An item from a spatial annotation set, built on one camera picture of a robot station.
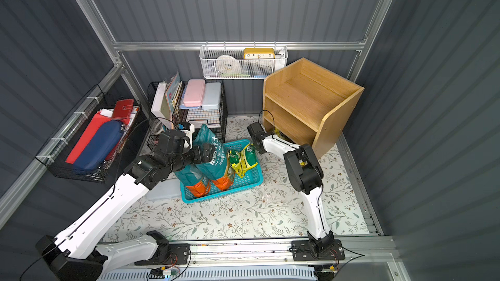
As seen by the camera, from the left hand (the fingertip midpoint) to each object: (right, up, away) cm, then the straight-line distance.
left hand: (205, 148), depth 72 cm
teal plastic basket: (+18, -16, +19) cm, 31 cm away
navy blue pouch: (-37, 0, -3) cm, 38 cm away
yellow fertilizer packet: (+12, -7, +12) cm, 19 cm away
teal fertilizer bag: (-5, -13, +4) cm, 14 cm away
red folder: (-44, +11, +4) cm, 45 cm away
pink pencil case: (-12, +26, +25) cm, 38 cm away
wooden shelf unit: (+41, +18, +10) cm, 46 cm away
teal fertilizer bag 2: (+4, -9, +5) cm, 11 cm away
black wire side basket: (-45, -2, -11) cm, 47 cm away
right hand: (+32, +1, +29) cm, 43 cm away
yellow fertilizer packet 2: (+15, -7, +16) cm, 23 cm away
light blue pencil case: (-3, +22, +24) cm, 33 cm away
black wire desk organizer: (0, +12, +20) cm, 23 cm away
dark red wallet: (-35, +16, +7) cm, 39 cm away
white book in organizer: (-26, +18, +18) cm, 36 cm away
